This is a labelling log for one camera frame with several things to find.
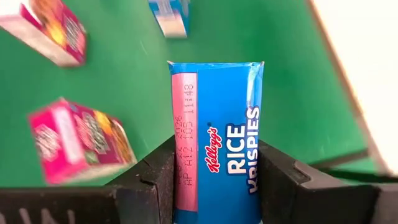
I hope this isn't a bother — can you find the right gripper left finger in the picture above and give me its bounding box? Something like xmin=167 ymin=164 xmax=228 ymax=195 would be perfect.
xmin=107 ymin=135 xmax=175 ymax=224

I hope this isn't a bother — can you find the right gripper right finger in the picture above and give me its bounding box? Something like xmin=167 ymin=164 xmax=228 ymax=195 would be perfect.
xmin=257 ymin=139 xmax=383 ymax=224

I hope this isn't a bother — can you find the Raisin Bran cereal box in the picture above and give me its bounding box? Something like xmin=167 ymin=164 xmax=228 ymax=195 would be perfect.
xmin=0 ymin=0 xmax=88 ymax=68
xmin=27 ymin=96 xmax=138 ymax=187

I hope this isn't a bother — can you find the Rice Krispies cereal box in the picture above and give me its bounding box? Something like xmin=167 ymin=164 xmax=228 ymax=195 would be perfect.
xmin=167 ymin=61 xmax=265 ymax=224
xmin=147 ymin=0 xmax=192 ymax=39

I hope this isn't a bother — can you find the wooden shelf with black frame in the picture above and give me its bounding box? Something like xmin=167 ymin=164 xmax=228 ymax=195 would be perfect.
xmin=306 ymin=0 xmax=398 ymax=178

